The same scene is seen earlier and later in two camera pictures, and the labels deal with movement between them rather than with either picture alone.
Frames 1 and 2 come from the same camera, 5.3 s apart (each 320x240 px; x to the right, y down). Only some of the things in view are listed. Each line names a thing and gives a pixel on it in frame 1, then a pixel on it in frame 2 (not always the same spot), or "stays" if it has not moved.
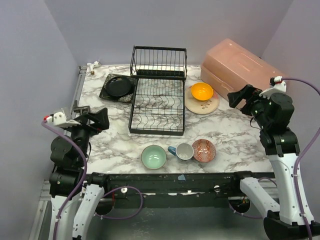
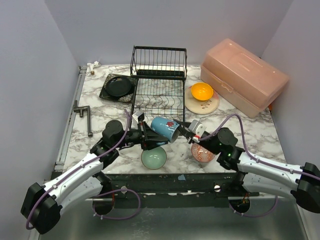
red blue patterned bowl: x=204 y=150 stays
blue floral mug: x=183 y=151 -> x=168 y=128
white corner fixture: x=91 y=66 stays
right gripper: x=247 y=103 -> x=191 y=136
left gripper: x=90 y=122 -> x=144 y=136
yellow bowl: x=202 y=91 stays
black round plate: x=119 y=86 stays
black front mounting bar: x=174 y=190 stays
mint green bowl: x=153 y=157 stays
